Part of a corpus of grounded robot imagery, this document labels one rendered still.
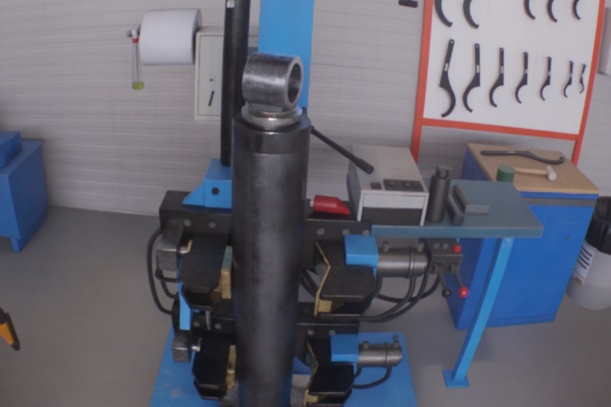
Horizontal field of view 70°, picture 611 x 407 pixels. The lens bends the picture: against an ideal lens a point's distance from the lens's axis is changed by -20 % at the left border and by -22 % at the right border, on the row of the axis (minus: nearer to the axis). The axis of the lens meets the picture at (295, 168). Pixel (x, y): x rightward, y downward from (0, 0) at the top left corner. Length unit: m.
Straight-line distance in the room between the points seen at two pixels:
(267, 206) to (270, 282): 0.26
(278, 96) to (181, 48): 0.96
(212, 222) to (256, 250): 0.31
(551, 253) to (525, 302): 0.35
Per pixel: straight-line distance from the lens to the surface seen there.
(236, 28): 1.75
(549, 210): 2.85
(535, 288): 3.14
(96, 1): 3.68
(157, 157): 3.81
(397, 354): 2.11
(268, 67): 1.40
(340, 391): 1.92
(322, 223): 1.81
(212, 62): 2.29
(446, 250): 1.85
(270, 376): 1.92
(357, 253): 1.74
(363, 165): 1.53
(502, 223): 2.00
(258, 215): 1.50
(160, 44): 2.29
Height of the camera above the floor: 1.96
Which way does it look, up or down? 24 degrees down
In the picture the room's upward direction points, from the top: 3 degrees clockwise
